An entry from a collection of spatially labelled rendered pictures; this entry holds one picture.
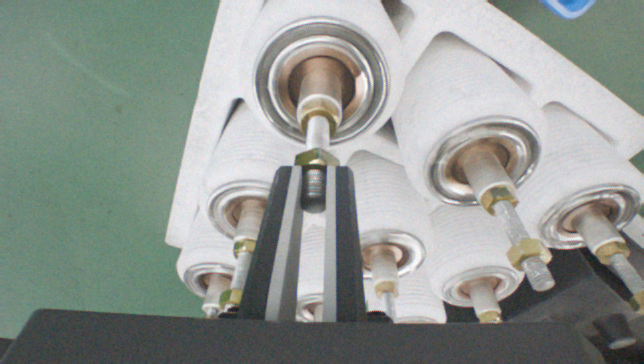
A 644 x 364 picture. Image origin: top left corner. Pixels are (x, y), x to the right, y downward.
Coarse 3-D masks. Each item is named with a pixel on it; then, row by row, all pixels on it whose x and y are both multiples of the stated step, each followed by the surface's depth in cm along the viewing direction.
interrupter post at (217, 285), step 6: (210, 282) 31; (216, 282) 30; (222, 282) 31; (228, 282) 31; (210, 288) 30; (216, 288) 30; (222, 288) 30; (228, 288) 31; (210, 294) 30; (216, 294) 30; (204, 300) 30; (210, 300) 29; (216, 300) 29; (204, 306) 29; (210, 306) 29; (216, 306) 29
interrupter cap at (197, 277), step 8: (200, 264) 29; (208, 264) 29; (216, 264) 29; (224, 264) 29; (192, 272) 30; (200, 272) 30; (208, 272) 30; (216, 272) 30; (224, 272) 30; (232, 272) 30; (184, 280) 31; (192, 280) 31; (200, 280) 31; (208, 280) 31; (192, 288) 32; (200, 288) 32; (200, 296) 33
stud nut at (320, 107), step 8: (312, 104) 14; (320, 104) 14; (328, 104) 14; (304, 112) 14; (312, 112) 14; (320, 112) 14; (328, 112) 14; (336, 112) 14; (304, 120) 14; (328, 120) 14; (336, 120) 14; (304, 128) 14; (336, 128) 14
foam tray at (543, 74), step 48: (240, 0) 20; (384, 0) 30; (432, 0) 20; (480, 0) 20; (480, 48) 22; (528, 48) 22; (240, 96) 25; (576, 96) 24; (192, 144) 29; (384, 144) 28; (624, 144) 27; (192, 192) 33
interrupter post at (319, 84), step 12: (312, 72) 16; (324, 72) 16; (312, 84) 15; (324, 84) 15; (336, 84) 16; (300, 96) 15; (312, 96) 14; (324, 96) 14; (336, 96) 15; (300, 108) 15; (336, 108) 15; (300, 120) 15
